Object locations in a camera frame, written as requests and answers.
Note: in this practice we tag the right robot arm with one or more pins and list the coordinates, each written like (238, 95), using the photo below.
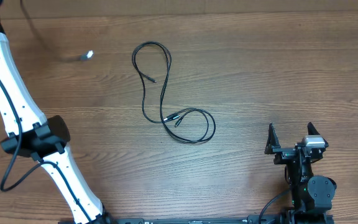
(311, 195)

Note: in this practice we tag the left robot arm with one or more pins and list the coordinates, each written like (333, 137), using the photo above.
(34, 141)

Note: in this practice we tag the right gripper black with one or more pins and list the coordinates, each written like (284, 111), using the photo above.
(283, 154)

